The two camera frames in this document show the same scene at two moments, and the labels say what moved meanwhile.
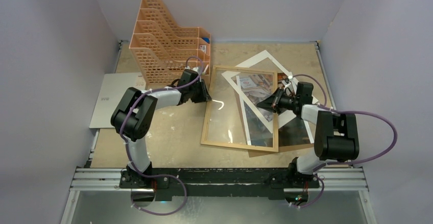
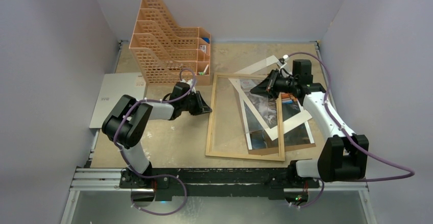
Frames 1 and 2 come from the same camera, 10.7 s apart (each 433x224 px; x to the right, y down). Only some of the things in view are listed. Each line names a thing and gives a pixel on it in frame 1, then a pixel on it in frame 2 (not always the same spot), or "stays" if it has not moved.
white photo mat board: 281,119 → 288,124
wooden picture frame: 233,118 → 282,157
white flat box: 113,88 stays
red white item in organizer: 203,48 stays
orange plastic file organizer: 161,49 stays
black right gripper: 277,101 → 272,83
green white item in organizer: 203,73 stays
